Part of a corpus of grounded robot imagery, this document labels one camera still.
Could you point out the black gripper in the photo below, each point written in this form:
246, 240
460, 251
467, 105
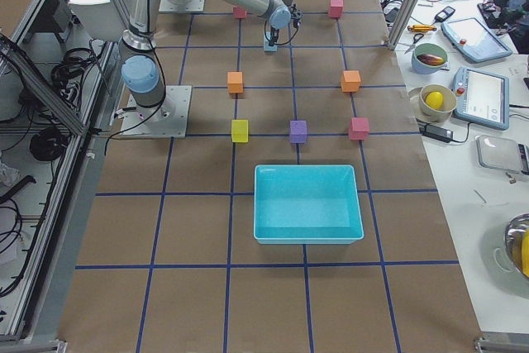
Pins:
274, 31

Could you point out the light blue foam block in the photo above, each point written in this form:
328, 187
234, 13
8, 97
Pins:
267, 47

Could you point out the pink foam block behind arm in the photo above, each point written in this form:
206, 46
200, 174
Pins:
239, 13

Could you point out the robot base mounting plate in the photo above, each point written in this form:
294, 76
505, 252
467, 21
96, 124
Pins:
170, 120

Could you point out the orange foam block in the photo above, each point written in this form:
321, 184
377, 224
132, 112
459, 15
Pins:
350, 81
235, 82

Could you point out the pink foam block far right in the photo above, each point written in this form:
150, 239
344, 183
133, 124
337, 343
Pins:
336, 8

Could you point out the pink foam block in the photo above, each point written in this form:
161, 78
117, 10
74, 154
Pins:
336, 8
358, 128

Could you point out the right orange foam block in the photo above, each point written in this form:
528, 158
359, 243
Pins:
350, 81

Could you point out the yellow foam block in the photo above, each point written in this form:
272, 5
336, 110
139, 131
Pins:
239, 131

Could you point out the purple foam block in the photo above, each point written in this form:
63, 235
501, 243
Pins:
297, 132

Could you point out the pink foam block front right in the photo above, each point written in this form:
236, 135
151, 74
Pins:
358, 128

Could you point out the scissors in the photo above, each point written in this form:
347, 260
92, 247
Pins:
416, 38

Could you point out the teal bowl with fruit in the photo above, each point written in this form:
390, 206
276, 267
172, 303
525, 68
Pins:
428, 58

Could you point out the black handheld device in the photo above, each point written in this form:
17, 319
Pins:
444, 14

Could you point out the turquoise plastic bin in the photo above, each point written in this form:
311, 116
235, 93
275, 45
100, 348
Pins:
306, 204

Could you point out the yellow lemon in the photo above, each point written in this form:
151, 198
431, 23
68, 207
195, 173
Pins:
434, 100

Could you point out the black power adapter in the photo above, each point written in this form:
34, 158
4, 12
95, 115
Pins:
437, 133

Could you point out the cream bowl with lemon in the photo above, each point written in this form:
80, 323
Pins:
431, 115

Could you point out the far teach pendant tablet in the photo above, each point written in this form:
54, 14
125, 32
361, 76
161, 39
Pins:
474, 40

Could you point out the teach pendant tablet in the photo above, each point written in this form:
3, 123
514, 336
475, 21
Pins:
474, 40
482, 98

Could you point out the near teach pendant tablet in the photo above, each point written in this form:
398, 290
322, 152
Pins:
482, 98

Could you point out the grey kitchen scale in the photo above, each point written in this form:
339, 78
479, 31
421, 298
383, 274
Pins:
502, 154

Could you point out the glass bowl yellow fruit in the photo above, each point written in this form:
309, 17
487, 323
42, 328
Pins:
501, 252

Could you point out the yellow handled tool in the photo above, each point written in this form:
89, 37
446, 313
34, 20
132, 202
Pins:
420, 28

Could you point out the aluminium frame post right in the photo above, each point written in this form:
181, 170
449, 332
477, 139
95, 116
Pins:
407, 1

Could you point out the aluminium frame rail left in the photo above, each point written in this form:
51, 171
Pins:
36, 83

